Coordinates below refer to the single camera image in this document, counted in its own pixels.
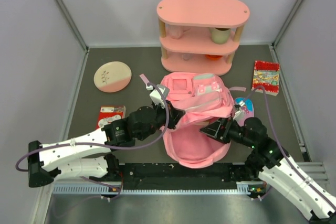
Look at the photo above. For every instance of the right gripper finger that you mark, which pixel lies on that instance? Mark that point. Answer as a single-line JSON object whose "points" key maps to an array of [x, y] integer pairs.
{"points": [[213, 133], [213, 127]]}

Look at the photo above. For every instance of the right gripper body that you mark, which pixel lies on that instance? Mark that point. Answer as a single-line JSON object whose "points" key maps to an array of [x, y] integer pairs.
{"points": [[236, 132]]}

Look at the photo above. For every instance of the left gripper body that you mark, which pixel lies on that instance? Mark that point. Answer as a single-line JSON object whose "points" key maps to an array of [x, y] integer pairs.
{"points": [[159, 120]]}

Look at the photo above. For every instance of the pink student backpack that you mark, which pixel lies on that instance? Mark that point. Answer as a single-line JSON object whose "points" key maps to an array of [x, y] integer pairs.
{"points": [[204, 98]]}

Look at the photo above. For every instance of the red and white book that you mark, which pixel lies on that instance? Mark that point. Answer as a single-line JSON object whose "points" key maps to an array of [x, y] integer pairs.
{"points": [[108, 114]]}

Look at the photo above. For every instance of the red comic book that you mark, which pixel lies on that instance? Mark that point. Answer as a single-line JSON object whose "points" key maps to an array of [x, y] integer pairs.
{"points": [[266, 74]]}

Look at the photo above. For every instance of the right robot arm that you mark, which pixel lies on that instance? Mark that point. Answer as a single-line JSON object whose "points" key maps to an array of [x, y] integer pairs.
{"points": [[272, 164]]}

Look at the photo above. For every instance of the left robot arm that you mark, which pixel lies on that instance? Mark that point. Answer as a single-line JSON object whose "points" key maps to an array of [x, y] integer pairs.
{"points": [[90, 155]]}

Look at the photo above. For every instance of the purple pencil case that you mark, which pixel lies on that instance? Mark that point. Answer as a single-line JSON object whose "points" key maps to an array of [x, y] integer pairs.
{"points": [[249, 110]]}

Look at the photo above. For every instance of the pink and cream plate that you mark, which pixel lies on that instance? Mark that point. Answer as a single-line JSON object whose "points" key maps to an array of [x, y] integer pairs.
{"points": [[112, 76]]}

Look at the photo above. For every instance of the orange bowl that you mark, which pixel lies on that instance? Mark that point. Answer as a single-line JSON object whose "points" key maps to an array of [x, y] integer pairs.
{"points": [[214, 57]]}

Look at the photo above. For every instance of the pink mug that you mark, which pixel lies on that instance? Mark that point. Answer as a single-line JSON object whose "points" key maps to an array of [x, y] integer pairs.
{"points": [[176, 32]]}

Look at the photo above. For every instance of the pink three-tier shelf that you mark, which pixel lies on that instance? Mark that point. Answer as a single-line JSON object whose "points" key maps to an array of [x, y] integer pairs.
{"points": [[187, 54]]}

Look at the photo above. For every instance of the green cup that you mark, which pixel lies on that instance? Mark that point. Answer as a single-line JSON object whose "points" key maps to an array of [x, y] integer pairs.
{"points": [[219, 35]]}

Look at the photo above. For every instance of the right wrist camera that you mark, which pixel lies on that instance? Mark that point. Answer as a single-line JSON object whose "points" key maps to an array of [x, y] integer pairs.
{"points": [[239, 111]]}

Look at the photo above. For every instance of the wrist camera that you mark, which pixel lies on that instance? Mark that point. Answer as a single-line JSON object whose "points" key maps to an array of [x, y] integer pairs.
{"points": [[239, 111], [158, 95]]}

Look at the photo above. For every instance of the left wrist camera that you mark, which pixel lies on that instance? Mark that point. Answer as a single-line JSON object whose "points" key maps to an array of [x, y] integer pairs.
{"points": [[158, 95]]}

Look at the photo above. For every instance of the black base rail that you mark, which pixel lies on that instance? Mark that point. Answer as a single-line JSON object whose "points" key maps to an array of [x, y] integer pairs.
{"points": [[173, 176]]}

